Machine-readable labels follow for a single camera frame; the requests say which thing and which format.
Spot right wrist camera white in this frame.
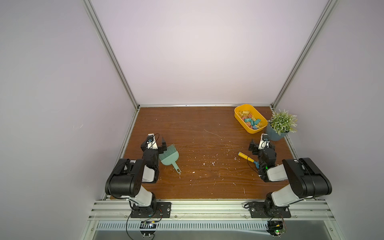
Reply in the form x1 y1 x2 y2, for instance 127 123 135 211
259 134 270 149

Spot aluminium front rail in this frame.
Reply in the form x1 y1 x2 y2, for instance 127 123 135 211
88 199 335 221

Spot left controller board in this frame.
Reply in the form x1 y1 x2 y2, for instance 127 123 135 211
140 221 157 239

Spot controller board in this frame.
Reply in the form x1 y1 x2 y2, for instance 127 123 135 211
140 221 157 239
267 221 286 237

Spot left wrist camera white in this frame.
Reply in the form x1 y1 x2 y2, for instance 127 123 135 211
147 134 156 149

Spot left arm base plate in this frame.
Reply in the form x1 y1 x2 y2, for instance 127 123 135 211
131 202 172 219

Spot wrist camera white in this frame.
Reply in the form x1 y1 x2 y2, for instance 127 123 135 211
147 134 156 149
259 134 270 149

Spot potted green plant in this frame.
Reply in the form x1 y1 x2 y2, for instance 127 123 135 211
266 110 298 141

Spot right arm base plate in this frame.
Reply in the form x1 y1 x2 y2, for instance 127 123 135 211
244 201 292 219

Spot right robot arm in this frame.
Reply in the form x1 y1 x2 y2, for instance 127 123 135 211
244 137 332 219

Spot yellow plastic storage box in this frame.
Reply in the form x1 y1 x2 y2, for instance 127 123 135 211
234 104 268 134

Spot right controller board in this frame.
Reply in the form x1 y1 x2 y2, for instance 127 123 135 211
267 221 286 237

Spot yellow teal toy rake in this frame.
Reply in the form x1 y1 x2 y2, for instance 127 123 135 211
238 152 260 169

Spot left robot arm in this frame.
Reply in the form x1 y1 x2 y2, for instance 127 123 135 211
105 134 167 212

